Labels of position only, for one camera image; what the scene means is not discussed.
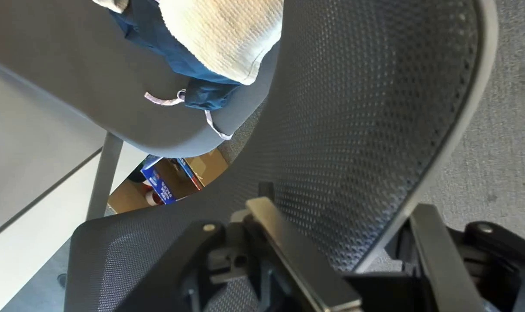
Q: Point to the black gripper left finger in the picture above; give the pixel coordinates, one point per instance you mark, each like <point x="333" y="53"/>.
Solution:
<point x="296" y="254"/>

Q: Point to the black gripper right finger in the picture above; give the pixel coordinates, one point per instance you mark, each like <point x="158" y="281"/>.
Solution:
<point x="445" y="271"/>

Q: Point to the cream knit towel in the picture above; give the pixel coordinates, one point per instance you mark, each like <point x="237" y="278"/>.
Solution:
<point x="227" y="35"/>

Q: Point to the grey mesh-back chair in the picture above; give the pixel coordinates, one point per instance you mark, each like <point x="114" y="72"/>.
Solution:
<point x="359" y="115"/>

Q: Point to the cardboard box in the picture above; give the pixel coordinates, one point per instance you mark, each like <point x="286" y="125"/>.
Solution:
<point x="206" y="167"/>

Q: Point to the blue packet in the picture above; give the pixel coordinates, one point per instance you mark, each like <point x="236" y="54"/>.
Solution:
<point x="159" y="184"/>

